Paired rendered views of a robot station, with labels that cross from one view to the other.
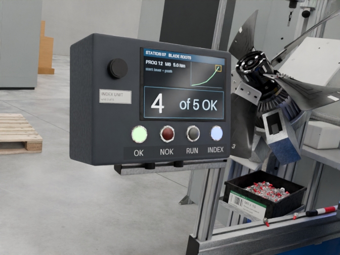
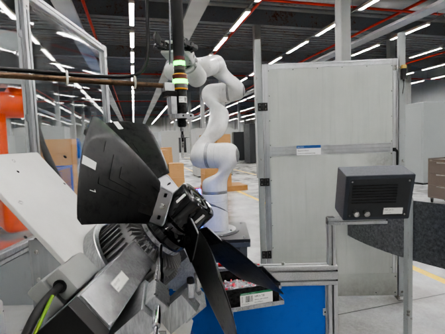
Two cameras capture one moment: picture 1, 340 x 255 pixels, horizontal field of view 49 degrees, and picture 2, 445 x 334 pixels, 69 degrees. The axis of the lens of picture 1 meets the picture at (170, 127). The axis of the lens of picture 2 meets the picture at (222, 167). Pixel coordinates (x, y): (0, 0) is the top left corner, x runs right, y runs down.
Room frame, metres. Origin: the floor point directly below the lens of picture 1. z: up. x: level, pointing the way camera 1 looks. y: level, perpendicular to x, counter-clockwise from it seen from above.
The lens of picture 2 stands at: (2.03, 0.31, 1.37)
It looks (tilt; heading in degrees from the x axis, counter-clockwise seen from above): 4 degrees down; 216
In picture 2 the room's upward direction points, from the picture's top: 2 degrees counter-clockwise
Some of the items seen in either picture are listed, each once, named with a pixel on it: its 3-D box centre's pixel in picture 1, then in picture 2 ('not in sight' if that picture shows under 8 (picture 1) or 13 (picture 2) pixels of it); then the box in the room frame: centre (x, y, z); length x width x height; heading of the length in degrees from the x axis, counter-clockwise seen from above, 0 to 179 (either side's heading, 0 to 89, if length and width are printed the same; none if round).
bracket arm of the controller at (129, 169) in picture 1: (174, 161); (356, 219); (0.67, -0.02, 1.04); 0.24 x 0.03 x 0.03; 124
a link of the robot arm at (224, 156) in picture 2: not in sight; (220, 167); (0.78, -0.61, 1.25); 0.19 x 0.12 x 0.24; 110
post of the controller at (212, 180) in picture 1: (209, 195); (330, 240); (0.72, -0.10, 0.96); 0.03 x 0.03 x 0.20; 34
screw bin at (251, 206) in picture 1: (264, 195); (244, 286); (1.06, -0.32, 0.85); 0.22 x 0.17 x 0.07; 140
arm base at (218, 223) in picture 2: not in sight; (215, 211); (0.79, -0.64, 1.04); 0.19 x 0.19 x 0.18
